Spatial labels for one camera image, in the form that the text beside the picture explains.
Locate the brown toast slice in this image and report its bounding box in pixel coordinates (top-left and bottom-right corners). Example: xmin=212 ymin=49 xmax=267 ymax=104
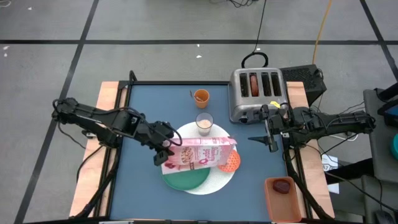
xmin=249 ymin=74 xmax=259 ymax=97

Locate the light wooden table side board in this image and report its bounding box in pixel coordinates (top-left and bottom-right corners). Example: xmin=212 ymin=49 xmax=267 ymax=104
xmin=285 ymin=81 xmax=336 ymax=219
xmin=68 ymin=81 xmax=129 ymax=218

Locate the black power box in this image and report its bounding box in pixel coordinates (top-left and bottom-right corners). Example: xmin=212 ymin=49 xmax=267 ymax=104
xmin=279 ymin=63 xmax=328 ymax=107

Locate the metal spoon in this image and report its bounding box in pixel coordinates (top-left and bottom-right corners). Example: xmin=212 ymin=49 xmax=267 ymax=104
xmin=188 ymin=90 xmax=205 ymax=103

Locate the grey side table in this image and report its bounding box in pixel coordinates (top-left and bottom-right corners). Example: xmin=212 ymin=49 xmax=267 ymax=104
xmin=362 ymin=88 xmax=398 ymax=224

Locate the dark red toy food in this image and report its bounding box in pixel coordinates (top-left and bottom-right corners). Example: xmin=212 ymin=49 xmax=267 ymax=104
xmin=272 ymin=179 xmax=292 ymax=195

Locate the teal round bowl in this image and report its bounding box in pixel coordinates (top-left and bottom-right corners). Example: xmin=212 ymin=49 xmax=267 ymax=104
xmin=390 ymin=133 xmax=398 ymax=161

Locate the white paper sheet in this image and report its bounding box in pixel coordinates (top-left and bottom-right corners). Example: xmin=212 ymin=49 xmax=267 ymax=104
xmin=321 ymin=154 xmax=340 ymax=194

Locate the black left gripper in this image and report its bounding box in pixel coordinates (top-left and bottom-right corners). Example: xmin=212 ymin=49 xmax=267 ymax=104
xmin=136 ymin=119 xmax=175 ymax=167

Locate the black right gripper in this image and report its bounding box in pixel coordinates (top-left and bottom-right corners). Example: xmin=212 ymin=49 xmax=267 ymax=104
xmin=247 ymin=104 xmax=297 ymax=154

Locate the black power cable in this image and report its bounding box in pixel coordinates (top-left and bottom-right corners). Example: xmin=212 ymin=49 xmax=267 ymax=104
xmin=241 ymin=0 xmax=270 ymax=69

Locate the pink strawberry yogurt cereal box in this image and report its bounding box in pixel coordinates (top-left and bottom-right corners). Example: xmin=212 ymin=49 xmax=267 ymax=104
xmin=160 ymin=136 xmax=238 ymax=175

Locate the black table frame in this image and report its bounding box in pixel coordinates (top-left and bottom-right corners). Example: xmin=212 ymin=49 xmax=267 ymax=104
xmin=105 ymin=80 xmax=312 ymax=224

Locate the stainless steel four-slot toaster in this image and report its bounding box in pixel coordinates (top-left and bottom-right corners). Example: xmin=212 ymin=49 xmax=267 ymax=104
xmin=228 ymin=67 xmax=289 ymax=124

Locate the orange plastic cup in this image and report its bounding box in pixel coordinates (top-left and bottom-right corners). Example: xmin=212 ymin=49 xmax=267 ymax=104
xmin=193 ymin=89 xmax=210 ymax=110

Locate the blue white patterned bowl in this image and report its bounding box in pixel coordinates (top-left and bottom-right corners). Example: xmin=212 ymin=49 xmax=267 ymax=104
xmin=216 ymin=149 xmax=242 ymax=174

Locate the dark blue flat device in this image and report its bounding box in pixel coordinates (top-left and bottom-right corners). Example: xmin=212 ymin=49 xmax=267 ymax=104
xmin=377 ymin=104 xmax=398 ymax=127

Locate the orange plastic tray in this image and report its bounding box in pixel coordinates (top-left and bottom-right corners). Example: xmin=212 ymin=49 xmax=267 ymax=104
xmin=264 ymin=176 xmax=302 ymax=223

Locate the white woven round placemat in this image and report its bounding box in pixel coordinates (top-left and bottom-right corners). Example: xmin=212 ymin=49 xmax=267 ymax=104
xmin=166 ymin=121 xmax=238 ymax=196

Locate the clear glass tumbler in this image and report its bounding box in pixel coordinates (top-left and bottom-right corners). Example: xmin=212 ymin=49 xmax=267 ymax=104
xmin=195 ymin=112 xmax=215 ymax=137

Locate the yellow cable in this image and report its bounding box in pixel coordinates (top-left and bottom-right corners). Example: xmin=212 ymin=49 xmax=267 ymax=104
xmin=312 ymin=0 xmax=333 ymax=65

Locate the teal round plate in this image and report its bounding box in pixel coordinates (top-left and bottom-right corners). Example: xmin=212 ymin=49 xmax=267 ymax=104
xmin=160 ymin=166 xmax=211 ymax=191

